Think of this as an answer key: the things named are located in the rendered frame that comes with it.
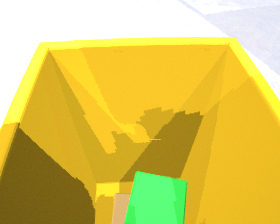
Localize green block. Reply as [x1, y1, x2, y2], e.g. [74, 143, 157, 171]
[125, 171, 187, 224]

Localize yellow square cup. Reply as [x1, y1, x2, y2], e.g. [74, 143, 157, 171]
[0, 37, 280, 224]

